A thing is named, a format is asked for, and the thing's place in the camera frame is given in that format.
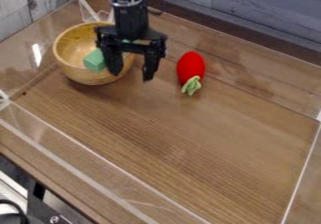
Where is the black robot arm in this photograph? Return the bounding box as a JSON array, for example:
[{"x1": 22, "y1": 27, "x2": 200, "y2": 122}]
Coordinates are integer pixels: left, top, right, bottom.
[{"x1": 94, "y1": 0, "x2": 169, "y2": 82}]

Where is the clear acrylic tray wall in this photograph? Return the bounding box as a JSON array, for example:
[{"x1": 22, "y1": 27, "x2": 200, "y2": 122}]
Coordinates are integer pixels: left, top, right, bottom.
[{"x1": 0, "y1": 90, "x2": 211, "y2": 224}]

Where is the black metal clamp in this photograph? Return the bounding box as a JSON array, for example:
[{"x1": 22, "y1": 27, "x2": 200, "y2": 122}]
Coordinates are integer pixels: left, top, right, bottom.
[{"x1": 27, "y1": 183, "x2": 73, "y2": 224}]

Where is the brown wooden bowl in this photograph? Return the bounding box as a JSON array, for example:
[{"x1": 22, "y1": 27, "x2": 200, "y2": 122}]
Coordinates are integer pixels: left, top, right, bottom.
[{"x1": 53, "y1": 22, "x2": 136, "y2": 85}]

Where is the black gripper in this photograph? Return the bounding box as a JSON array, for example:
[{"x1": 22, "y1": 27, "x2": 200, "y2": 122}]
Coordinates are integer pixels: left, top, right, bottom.
[{"x1": 96, "y1": 0, "x2": 168, "y2": 82}]

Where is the red toy strawberry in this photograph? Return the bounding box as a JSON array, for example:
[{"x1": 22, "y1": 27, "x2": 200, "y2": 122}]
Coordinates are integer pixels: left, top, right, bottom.
[{"x1": 177, "y1": 52, "x2": 207, "y2": 96}]

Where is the black cable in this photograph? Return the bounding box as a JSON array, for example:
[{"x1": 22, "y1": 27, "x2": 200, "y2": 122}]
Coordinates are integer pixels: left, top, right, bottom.
[{"x1": 0, "y1": 199, "x2": 31, "y2": 224}]

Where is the green rectangular block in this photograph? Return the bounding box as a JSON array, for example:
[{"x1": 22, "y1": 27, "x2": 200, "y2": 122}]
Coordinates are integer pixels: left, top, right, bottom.
[{"x1": 82, "y1": 38, "x2": 132, "y2": 73}]

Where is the clear acrylic stand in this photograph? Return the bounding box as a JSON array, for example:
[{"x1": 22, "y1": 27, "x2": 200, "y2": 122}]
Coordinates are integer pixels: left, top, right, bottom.
[{"x1": 78, "y1": 0, "x2": 116, "y2": 23}]

